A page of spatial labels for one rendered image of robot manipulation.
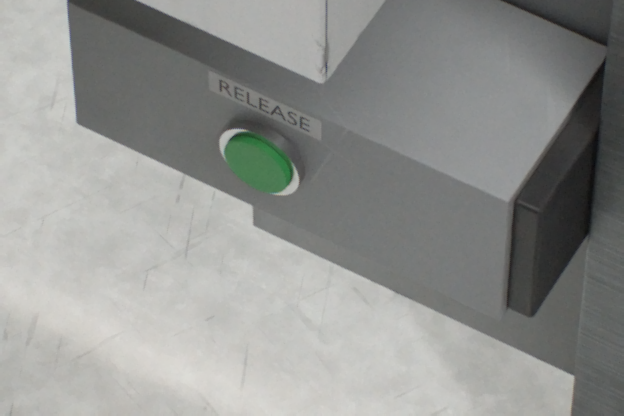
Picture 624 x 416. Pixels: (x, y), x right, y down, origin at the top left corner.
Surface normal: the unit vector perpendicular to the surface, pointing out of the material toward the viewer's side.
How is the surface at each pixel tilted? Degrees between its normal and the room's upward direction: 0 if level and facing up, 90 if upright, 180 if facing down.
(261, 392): 0
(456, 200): 90
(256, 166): 90
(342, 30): 90
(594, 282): 90
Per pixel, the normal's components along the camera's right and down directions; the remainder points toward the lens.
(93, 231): 0.00, -0.59
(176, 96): -0.50, 0.70
